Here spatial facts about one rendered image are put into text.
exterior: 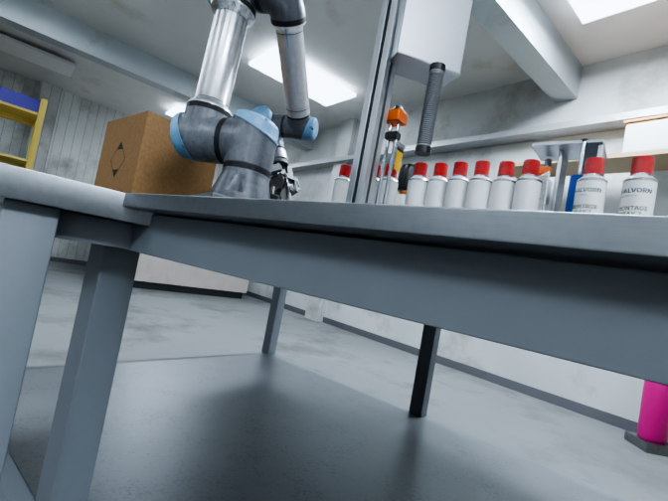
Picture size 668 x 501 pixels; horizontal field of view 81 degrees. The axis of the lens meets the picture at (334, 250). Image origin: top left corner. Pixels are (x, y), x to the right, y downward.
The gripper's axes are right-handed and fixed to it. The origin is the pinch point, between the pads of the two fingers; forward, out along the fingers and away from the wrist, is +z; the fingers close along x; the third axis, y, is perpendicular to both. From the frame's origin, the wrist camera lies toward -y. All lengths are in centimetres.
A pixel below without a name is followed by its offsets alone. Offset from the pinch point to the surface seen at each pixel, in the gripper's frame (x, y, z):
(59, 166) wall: 614, 138, -445
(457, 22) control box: -70, -7, -14
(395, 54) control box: -56, -17, -8
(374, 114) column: -46.8, -16.5, 2.1
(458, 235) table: -68, -65, 54
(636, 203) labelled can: -83, -2, 41
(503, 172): -65, -1, 23
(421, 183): -47, -2, 16
